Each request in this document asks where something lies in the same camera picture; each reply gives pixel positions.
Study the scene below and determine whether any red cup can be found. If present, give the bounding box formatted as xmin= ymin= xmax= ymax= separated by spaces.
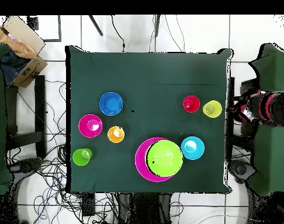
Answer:
xmin=182 ymin=94 xmax=201 ymax=113

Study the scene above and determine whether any large green bowl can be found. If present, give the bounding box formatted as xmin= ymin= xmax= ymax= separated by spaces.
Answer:
xmin=147 ymin=139 xmax=184 ymax=177

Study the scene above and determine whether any black box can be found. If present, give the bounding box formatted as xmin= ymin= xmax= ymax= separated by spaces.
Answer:
xmin=240 ymin=78 xmax=259 ymax=137

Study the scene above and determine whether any yellow cup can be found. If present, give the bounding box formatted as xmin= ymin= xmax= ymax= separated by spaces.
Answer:
xmin=202 ymin=100 xmax=223 ymax=119

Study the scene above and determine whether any grey chair base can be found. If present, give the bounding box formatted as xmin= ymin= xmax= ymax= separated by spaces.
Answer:
xmin=8 ymin=157 xmax=43 ymax=174
xmin=228 ymin=159 xmax=257 ymax=185

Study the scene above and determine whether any small cyan bowl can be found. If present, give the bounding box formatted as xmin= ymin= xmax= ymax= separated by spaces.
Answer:
xmin=180 ymin=136 xmax=205 ymax=161

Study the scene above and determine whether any dark green tablecloth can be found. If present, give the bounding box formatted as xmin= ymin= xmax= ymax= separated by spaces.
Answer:
xmin=65 ymin=45 xmax=234 ymax=194

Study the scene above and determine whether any large pink bowl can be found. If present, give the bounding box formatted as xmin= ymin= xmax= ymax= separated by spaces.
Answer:
xmin=134 ymin=136 xmax=178 ymax=183

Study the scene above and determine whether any black tripod leg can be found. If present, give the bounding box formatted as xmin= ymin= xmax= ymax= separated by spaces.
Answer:
xmin=154 ymin=15 xmax=161 ymax=37
xmin=88 ymin=15 xmax=104 ymax=37

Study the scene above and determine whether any small blue bowl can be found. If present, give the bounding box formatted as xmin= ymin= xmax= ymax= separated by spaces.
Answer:
xmin=99 ymin=91 xmax=124 ymax=117

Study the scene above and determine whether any orange cup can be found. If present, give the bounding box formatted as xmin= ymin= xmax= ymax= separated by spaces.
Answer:
xmin=107 ymin=125 xmax=126 ymax=144

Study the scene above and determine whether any small magenta bowl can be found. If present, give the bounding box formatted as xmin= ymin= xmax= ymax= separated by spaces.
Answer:
xmin=78 ymin=113 xmax=103 ymax=139

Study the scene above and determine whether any tall green cup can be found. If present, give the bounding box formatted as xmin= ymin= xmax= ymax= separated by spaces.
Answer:
xmin=72 ymin=148 xmax=93 ymax=167

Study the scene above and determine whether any black power strip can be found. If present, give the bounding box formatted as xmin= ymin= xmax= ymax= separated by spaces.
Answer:
xmin=82 ymin=192 xmax=96 ymax=217

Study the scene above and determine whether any cardboard box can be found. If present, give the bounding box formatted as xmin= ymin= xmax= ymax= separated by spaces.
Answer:
xmin=0 ymin=15 xmax=49 ymax=89

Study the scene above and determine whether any black floor cable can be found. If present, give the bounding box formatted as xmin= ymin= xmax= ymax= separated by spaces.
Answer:
xmin=110 ymin=15 xmax=126 ymax=53

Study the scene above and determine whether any black floor frame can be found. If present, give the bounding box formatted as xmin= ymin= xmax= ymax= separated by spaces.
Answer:
xmin=27 ymin=15 xmax=63 ymax=43

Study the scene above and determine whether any black stool frame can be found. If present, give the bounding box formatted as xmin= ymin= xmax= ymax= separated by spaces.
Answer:
xmin=5 ymin=75 xmax=47 ymax=159

